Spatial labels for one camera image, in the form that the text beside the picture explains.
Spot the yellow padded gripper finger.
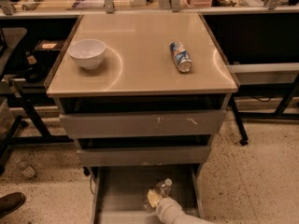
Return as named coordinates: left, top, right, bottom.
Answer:
left=147, top=189, right=162, bottom=208

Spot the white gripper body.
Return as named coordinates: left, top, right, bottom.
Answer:
left=156, top=198, right=185, bottom=224

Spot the clear plastic water bottle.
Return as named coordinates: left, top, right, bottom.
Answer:
left=143, top=178, right=172, bottom=213

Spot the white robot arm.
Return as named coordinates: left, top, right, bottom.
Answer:
left=147, top=189, right=213, bottom=224

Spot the bottom open grey drawer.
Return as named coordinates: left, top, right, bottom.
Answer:
left=90, top=164, right=204, bottom=224

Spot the middle grey drawer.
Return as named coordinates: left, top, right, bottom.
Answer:
left=78, top=146, right=211, bottom=167

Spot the top grey drawer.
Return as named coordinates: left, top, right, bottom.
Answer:
left=60, top=110, right=226, bottom=139

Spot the small bottle on floor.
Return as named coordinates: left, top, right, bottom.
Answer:
left=18, top=161, right=36, bottom=178

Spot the blue soda can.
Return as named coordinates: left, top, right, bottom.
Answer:
left=170, top=41, right=192, bottom=73

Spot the brown shoe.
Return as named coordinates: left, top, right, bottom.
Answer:
left=0, top=192, right=25, bottom=217

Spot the white ceramic bowl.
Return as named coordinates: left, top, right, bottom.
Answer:
left=68, top=39, right=107, bottom=70

